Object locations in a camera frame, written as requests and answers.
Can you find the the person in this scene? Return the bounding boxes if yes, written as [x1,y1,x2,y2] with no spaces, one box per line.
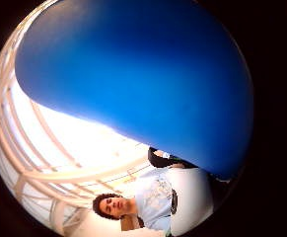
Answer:
[92,169,177,233]

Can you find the large blue ball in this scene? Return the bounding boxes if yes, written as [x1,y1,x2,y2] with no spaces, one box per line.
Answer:
[14,0,254,181]

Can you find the white roof frame beams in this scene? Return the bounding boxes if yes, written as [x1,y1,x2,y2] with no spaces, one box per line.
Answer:
[0,0,151,233]

